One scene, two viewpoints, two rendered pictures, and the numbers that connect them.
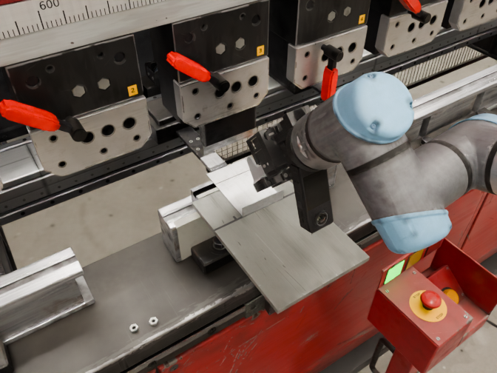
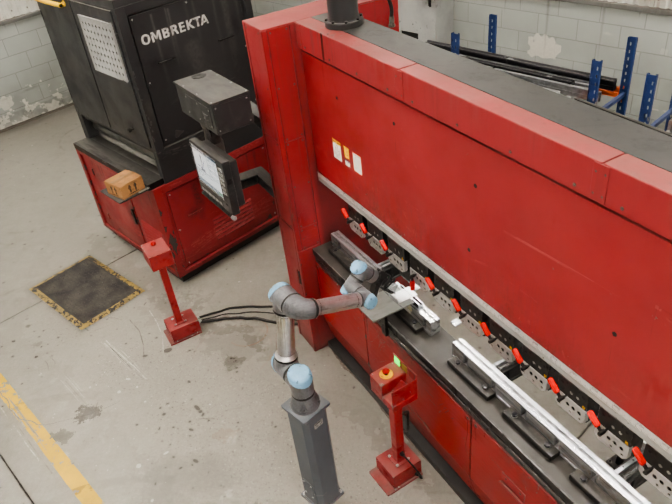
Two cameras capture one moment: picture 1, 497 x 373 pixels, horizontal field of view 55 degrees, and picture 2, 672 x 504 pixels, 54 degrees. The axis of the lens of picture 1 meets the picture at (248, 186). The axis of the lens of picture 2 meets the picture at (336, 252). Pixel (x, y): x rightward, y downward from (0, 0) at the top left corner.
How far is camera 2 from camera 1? 3.28 m
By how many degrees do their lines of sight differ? 71
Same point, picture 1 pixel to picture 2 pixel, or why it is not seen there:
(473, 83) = (498, 376)
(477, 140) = (360, 291)
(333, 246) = (377, 314)
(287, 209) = (392, 305)
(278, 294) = not seen: hidden behind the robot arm
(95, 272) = not seen: hidden behind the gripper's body
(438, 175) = (350, 285)
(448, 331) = (375, 377)
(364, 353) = (442, 467)
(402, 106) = (355, 268)
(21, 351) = not seen: hidden behind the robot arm
